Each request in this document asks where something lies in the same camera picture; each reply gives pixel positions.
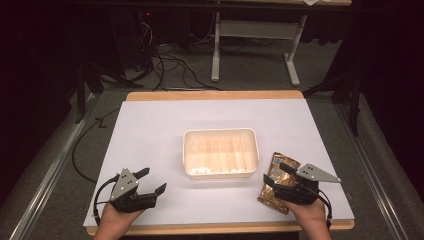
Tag dark computer tower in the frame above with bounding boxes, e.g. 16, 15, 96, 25
108, 9, 158, 73

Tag person's left hand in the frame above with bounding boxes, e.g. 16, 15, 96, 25
98, 201, 145, 234

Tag white metal desk frame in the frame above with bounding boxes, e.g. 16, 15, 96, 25
210, 11, 308, 88

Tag bundle of black floor cables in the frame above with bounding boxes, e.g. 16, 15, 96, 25
137, 19, 224, 92

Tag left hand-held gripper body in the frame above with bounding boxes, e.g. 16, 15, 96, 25
109, 167, 158, 214

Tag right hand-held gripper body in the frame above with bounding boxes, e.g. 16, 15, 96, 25
273, 163, 342, 206

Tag long black floor cable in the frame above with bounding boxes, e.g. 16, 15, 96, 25
71, 107, 122, 185

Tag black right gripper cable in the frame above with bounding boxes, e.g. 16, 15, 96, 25
308, 185, 334, 231

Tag wooden table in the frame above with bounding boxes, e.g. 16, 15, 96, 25
86, 90, 355, 237

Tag golden brown snack packet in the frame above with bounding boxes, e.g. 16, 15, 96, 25
256, 151, 302, 216

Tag metal floor rail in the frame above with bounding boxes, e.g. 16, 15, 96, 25
333, 98, 412, 240
9, 92, 102, 240

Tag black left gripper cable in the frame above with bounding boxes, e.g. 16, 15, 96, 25
92, 174, 121, 228

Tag white table mat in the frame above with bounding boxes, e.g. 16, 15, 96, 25
82, 98, 355, 228

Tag black metal stand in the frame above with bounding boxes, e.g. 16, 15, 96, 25
302, 71, 366, 138
73, 59, 144, 125

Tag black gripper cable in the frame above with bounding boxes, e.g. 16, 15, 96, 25
92, 174, 121, 228
308, 185, 334, 231

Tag person's right hand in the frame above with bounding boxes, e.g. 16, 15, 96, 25
285, 197, 330, 231

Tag white ribbed plastic box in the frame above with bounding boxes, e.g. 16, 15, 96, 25
182, 127, 260, 180

